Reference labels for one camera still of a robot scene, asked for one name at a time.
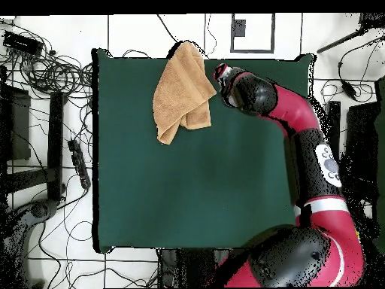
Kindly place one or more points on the black metal stand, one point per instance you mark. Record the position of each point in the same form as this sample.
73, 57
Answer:
56, 144
334, 120

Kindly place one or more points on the orange terry towel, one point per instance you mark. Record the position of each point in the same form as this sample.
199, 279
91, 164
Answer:
180, 96

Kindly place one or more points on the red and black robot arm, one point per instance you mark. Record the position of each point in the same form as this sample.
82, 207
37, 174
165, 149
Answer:
294, 111

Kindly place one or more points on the black tripod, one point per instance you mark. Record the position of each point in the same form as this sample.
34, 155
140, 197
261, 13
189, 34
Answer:
371, 19

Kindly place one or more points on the black adapter box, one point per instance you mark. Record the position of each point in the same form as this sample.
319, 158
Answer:
22, 43

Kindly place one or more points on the black power strip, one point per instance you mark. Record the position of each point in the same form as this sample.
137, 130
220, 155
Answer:
78, 164

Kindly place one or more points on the dark green table cloth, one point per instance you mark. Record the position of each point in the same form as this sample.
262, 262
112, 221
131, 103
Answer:
180, 186

